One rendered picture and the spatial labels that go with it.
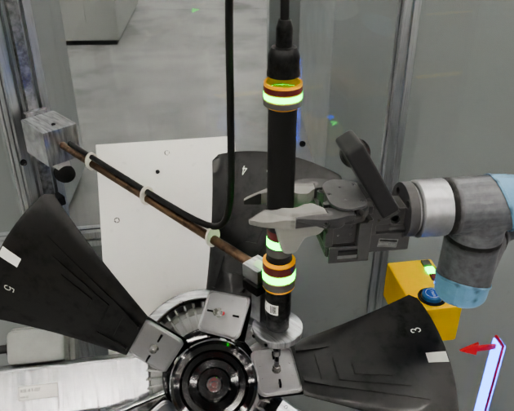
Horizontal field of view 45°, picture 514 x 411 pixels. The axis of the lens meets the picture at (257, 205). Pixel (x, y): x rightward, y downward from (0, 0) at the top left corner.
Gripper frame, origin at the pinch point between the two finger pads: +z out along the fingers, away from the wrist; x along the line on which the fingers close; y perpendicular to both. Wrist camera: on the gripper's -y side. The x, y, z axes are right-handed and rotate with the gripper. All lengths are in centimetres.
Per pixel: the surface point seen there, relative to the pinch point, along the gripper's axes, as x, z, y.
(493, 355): -0.5, -37.5, 30.2
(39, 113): 54, 35, 9
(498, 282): 70, -85, 76
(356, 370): -2.9, -14.5, 27.5
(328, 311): 70, -33, 82
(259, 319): 0.5, -0.7, 19.0
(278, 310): -2.0, -2.8, 15.4
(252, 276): 1.7, 0.2, 12.3
